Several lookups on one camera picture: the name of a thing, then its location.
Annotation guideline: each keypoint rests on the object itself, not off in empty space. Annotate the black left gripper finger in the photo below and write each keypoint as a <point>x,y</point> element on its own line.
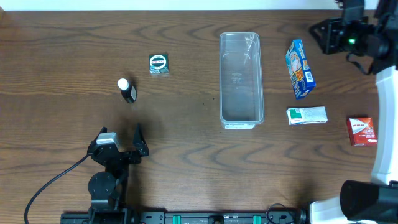
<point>103,130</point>
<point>139,142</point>

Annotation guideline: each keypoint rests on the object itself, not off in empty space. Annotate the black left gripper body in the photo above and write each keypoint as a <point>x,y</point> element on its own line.
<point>126,158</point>

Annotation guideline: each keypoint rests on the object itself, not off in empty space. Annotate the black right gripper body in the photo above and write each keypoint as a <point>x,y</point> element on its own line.
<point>360,38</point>

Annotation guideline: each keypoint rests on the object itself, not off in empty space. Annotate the blue Kool Fever box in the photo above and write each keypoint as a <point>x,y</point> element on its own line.
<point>301,76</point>

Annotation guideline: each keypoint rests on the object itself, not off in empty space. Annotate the white green medicine box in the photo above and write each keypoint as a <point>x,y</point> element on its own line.
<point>311,115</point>

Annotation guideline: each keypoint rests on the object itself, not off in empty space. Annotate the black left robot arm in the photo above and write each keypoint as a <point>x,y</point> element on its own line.
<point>108,188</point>

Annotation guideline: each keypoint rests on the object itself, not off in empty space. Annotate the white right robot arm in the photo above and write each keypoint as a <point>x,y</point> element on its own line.
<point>374,201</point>

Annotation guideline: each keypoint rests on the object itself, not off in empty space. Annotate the clear plastic container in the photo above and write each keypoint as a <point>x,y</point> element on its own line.
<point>241,89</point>

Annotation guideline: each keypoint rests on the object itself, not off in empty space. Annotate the black bottle white cap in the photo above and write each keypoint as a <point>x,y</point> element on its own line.
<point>128,92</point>

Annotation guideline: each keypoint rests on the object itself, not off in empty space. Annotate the dark green small box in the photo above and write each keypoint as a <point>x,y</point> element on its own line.
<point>159,64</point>

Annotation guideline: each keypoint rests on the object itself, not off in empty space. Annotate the red small box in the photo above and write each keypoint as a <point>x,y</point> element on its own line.
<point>361,132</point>

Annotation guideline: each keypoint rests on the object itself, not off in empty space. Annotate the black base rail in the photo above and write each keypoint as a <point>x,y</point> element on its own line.
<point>277,216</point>

